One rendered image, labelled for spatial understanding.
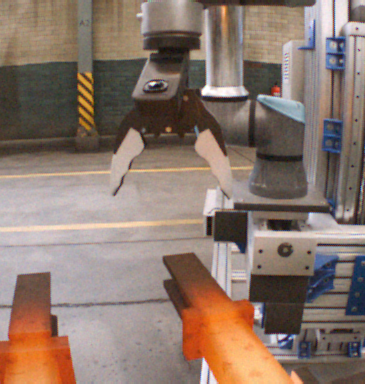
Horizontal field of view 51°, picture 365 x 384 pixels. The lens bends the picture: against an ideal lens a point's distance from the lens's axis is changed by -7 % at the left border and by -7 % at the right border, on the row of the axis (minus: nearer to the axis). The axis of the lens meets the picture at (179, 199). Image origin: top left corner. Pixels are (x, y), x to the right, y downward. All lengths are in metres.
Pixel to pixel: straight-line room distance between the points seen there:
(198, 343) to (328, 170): 0.96
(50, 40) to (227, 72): 6.21
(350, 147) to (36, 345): 0.96
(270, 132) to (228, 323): 0.71
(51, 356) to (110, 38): 6.80
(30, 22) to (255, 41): 3.86
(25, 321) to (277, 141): 0.77
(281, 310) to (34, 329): 0.78
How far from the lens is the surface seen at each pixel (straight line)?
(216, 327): 0.26
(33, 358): 0.24
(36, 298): 0.28
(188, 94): 0.48
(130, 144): 0.50
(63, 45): 7.02
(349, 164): 1.09
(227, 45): 0.94
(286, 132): 0.94
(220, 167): 0.49
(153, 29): 0.48
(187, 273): 0.32
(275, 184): 0.95
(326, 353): 1.44
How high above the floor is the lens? 1.08
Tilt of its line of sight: 17 degrees down
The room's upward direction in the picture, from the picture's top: straight up
